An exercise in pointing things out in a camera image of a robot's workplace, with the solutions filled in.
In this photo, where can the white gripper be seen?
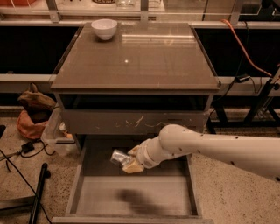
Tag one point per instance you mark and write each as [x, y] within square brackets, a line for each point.
[143, 157]

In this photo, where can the silver redbull can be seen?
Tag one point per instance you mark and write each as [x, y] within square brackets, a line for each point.
[120, 158]

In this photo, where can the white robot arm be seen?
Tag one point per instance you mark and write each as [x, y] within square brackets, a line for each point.
[259, 155]

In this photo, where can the open grey middle drawer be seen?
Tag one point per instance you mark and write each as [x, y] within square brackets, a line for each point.
[103, 193]

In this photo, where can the grey drawer cabinet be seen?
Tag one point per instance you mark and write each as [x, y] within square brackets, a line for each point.
[145, 77]

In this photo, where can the clear plastic bin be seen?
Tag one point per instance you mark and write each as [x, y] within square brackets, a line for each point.
[55, 134]

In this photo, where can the black metal stand leg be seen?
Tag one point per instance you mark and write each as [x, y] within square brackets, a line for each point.
[44, 174]

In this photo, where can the black power adapter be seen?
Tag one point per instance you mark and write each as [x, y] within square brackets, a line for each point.
[27, 147]

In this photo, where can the white ceramic bowl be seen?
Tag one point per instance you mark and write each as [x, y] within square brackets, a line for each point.
[104, 29]

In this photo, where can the black plug on rail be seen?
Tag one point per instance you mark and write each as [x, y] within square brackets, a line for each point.
[241, 78]

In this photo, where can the black table frame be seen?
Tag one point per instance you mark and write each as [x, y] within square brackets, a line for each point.
[260, 114]

